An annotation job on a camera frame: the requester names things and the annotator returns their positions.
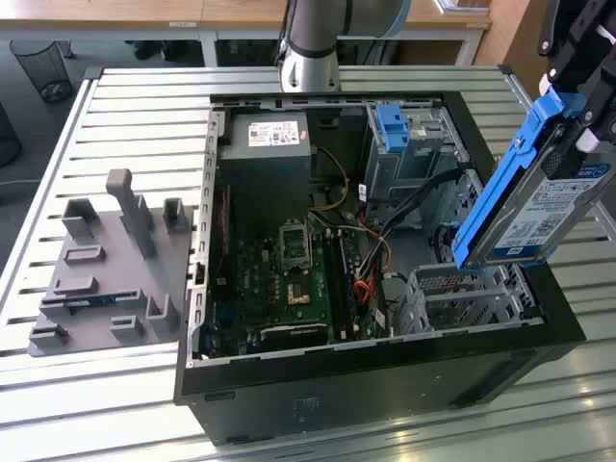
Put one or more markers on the black PC case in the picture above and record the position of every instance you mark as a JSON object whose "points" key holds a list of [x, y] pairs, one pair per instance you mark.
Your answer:
{"points": [[337, 399]]}

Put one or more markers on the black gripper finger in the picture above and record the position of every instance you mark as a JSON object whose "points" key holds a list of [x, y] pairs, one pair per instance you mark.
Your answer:
{"points": [[604, 96], [577, 38]]}

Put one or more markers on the grey power supply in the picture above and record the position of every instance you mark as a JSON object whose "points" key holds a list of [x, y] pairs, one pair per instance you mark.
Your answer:
{"points": [[264, 173]]}

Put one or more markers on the grey parts rack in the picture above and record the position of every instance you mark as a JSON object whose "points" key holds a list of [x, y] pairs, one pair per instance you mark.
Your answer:
{"points": [[115, 240]]}

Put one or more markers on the metal drive cage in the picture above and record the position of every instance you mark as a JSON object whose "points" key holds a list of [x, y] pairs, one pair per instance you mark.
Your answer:
{"points": [[414, 183]]}

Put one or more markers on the metal disk bay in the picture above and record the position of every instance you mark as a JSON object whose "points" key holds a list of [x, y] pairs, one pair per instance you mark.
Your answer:
{"points": [[443, 279]]}

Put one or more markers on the black mesh waste bin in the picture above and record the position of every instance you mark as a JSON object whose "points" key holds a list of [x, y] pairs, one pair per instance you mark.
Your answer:
{"points": [[41, 67]]}

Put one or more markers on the black RAM slot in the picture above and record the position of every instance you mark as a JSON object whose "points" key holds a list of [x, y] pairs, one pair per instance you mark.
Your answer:
{"points": [[342, 284], [331, 279]]}

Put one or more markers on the CPU socket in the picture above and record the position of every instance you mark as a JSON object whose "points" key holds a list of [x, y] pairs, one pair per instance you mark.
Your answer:
{"points": [[298, 293]]}

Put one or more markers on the wooden desk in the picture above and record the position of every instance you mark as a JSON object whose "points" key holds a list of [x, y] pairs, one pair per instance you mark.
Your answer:
{"points": [[144, 12]]}

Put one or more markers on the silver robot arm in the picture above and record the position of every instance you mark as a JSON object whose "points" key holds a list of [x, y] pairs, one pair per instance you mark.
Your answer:
{"points": [[313, 29]]}

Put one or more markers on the hard disk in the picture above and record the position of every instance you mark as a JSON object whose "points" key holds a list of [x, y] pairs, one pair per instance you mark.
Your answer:
{"points": [[534, 207]]}

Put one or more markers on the green motherboard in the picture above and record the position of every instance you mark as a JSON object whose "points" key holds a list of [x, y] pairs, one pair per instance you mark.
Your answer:
{"points": [[250, 289]]}

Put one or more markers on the green RAM stick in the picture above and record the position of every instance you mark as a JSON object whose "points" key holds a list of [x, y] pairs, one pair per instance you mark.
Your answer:
{"points": [[91, 302]]}

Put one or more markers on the blue plastic drive latch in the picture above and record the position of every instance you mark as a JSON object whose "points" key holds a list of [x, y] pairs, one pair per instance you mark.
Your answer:
{"points": [[392, 125]]}

